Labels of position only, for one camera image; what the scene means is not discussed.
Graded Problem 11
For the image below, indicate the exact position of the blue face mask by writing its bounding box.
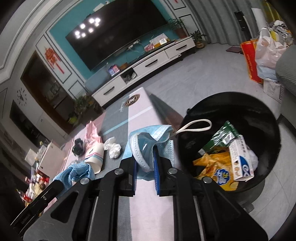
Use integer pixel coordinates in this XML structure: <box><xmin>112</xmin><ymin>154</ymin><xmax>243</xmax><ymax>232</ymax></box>
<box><xmin>121</xmin><ymin>119</ymin><xmax>213</xmax><ymax>181</ymax></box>

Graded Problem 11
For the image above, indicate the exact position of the blue box on cabinet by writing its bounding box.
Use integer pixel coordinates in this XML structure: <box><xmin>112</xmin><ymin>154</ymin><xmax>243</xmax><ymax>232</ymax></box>
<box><xmin>108</xmin><ymin>65</ymin><xmax>120</xmax><ymax>77</ymax></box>

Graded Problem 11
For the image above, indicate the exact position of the white cylinder air purifier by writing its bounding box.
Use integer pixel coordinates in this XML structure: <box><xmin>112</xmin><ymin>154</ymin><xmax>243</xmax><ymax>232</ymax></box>
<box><xmin>251</xmin><ymin>8</ymin><xmax>269</xmax><ymax>33</ymax></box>

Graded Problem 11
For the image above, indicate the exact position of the large black television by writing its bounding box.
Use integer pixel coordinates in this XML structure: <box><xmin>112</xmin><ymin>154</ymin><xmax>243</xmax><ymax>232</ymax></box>
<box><xmin>66</xmin><ymin>0</ymin><xmax>167</xmax><ymax>70</ymax></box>

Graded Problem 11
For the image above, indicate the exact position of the round wall clock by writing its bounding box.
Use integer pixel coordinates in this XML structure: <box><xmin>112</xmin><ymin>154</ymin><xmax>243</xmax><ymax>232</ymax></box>
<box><xmin>16</xmin><ymin>88</ymin><xmax>28</xmax><ymax>106</ymax></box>

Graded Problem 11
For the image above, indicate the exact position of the blue cloth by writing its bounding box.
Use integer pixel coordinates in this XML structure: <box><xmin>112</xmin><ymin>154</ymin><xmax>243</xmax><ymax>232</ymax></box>
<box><xmin>53</xmin><ymin>163</ymin><xmax>95</xmax><ymax>199</ymax></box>

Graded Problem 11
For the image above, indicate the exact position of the green snack bag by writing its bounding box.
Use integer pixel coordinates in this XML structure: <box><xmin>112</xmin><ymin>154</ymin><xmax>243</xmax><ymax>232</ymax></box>
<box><xmin>198</xmin><ymin>121</ymin><xmax>239</xmax><ymax>156</ymax></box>

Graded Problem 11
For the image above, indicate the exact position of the red paper shopping bag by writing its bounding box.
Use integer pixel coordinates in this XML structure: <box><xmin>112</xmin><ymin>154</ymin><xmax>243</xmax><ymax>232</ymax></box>
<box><xmin>240</xmin><ymin>39</ymin><xmax>263</xmax><ymax>84</ymax></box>

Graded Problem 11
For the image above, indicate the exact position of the large left potted plant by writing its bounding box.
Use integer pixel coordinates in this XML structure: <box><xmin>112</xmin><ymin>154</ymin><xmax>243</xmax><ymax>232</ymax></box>
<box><xmin>68</xmin><ymin>94</ymin><xmax>103</xmax><ymax>128</ymax></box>

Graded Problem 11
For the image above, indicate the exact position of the small potted plant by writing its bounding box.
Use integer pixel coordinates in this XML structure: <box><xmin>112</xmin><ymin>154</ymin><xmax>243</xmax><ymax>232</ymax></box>
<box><xmin>191</xmin><ymin>30</ymin><xmax>206</xmax><ymax>49</ymax></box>

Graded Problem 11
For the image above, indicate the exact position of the white tv cabinet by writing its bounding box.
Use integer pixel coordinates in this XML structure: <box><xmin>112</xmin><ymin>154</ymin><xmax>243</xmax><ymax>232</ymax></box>
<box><xmin>92</xmin><ymin>37</ymin><xmax>195</xmax><ymax>106</ymax></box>

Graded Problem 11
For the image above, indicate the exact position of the grey sofa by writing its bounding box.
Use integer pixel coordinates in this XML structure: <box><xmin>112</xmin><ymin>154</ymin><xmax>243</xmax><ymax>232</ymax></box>
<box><xmin>275</xmin><ymin>45</ymin><xmax>296</xmax><ymax>128</ymax></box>

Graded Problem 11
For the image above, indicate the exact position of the black item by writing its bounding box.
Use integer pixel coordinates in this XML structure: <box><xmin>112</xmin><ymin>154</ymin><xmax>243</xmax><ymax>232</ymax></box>
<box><xmin>72</xmin><ymin>138</ymin><xmax>85</xmax><ymax>156</ymax></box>

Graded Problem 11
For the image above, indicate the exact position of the white pink plastic bag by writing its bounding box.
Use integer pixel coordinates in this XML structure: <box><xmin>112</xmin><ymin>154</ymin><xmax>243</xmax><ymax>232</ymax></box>
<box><xmin>255</xmin><ymin>28</ymin><xmax>287</xmax><ymax>81</ymax></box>

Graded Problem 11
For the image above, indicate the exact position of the white tissue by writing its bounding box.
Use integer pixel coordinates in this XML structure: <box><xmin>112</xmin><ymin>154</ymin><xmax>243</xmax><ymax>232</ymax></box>
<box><xmin>103</xmin><ymin>137</ymin><xmax>121</xmax><ymax>159</ymax></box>

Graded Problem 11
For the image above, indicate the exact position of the yellow chip bag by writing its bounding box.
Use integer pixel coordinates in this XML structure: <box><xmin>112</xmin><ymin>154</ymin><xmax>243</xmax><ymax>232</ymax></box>
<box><xmin>193</xmin><ymin>151</ymin><xmax>239</xmax><ymax>191</ymax></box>

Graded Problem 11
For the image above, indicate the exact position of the left red knot decoration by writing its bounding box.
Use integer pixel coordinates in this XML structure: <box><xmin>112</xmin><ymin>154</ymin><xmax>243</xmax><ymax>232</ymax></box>
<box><xmin>45</xmin><ymin>48</ymin><xmax>65</xmax><ymax>74</ymax></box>

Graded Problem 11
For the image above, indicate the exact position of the plaid tablecloth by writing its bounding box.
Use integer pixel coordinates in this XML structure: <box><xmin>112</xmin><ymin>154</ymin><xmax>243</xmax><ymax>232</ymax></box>
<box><xmin>41</xmin><ymin>86</ymin><xmax>183</xmax><ymax>241</ymax></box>

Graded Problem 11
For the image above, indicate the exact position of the white paper cup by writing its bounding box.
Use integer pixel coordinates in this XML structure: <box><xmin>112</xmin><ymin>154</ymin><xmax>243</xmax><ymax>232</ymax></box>
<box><xmin>84</xmin><ymin>142</ymin><xmax>104</xmax><ymax>174</ymax></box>

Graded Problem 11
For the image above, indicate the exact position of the black trash bin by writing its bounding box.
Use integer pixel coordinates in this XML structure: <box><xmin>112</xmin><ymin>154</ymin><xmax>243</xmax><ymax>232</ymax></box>
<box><xmin>176</xmin><ymin>91</ymin><xmax>282</xmax><ymax>194</ymax></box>

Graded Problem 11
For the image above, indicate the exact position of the white blue medicine box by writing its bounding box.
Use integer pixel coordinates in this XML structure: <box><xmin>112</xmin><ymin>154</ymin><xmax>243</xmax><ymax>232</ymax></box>
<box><xmin>229</xmin><ymin>135</ymin><xmax>254</xmax><ymax>182</ymax></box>

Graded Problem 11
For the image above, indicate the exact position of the grey curtain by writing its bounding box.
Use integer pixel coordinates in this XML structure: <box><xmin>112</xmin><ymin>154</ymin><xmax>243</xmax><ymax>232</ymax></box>
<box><xmin>186</xmin><ymin>0</ymin><xmax>263</xmax><ymax>45</ymax></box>

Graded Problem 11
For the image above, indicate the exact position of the potted plant by tv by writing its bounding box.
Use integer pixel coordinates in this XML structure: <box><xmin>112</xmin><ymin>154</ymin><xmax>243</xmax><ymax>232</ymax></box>
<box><xmin>167</xmin><ymin>18</ymin><xmax>187</xmax><ymax>39</ymax></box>

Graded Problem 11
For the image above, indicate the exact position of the pink plastic wrapper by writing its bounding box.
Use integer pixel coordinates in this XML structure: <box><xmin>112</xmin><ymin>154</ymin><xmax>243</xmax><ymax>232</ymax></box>
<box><xmin>84</xmin><ymin>121</ymin><xmax>103</xmax><ymax>151</ymax></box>

